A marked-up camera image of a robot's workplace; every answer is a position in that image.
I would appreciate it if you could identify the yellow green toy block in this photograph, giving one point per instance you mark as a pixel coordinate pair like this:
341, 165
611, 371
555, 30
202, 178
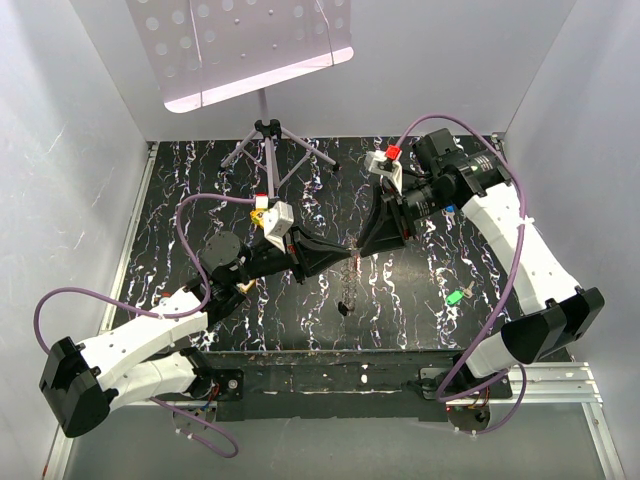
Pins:
257, 217

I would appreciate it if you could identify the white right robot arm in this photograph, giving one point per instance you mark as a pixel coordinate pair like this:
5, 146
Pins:
557, 310

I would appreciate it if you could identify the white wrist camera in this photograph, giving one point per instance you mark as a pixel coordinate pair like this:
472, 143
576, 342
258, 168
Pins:
276, 222
386, 164

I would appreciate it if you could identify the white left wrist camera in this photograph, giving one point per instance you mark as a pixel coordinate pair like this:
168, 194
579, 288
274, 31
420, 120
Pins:
276, 222

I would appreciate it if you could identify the perforated music stand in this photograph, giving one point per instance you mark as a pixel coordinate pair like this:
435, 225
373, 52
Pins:
206, 52

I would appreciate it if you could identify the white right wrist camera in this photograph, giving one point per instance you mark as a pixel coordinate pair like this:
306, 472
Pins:
386, 164

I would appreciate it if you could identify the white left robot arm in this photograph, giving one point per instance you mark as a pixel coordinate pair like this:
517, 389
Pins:
83, 382

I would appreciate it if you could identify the yellow tagged key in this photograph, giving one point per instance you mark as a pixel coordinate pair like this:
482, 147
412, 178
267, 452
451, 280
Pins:
245, 288

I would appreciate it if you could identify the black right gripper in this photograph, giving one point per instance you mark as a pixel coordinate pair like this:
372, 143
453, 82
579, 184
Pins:
388, 226

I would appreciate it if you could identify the green tagged key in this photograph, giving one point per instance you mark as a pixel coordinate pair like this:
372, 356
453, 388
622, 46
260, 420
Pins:
455, 297

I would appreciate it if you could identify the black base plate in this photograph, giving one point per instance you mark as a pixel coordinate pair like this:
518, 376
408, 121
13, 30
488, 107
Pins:
323, 384

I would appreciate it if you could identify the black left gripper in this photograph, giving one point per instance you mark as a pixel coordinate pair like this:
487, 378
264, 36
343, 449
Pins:
305, 255

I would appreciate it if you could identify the blue tagged key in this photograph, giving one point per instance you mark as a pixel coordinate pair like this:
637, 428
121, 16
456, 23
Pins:
449, 213

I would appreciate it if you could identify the aluminium frame rail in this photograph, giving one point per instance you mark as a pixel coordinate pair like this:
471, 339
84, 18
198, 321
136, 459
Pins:
549, 383

